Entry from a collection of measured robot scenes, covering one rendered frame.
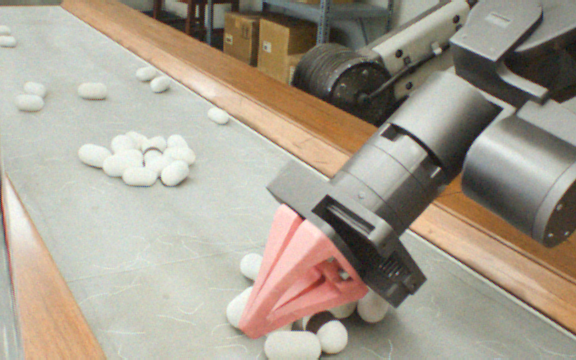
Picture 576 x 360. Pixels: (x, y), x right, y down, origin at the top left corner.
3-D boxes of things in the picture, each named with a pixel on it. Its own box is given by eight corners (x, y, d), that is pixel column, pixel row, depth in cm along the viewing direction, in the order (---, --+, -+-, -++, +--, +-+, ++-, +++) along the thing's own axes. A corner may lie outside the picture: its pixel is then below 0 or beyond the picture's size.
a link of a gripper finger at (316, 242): (233, 330, 35) (349, 208, 37) (180, 267, 41) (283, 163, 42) (292, 379, 40) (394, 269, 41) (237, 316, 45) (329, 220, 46)
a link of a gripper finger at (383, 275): (255, 355, 34) (376, 227, 35) (196, 286, 39) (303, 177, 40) (314, 404, 38) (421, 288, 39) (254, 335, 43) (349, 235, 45)
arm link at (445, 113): (448, 100, 46) (433, 47, 42) (530, 144, 42) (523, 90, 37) (383, 168, 45) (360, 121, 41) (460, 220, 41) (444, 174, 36)
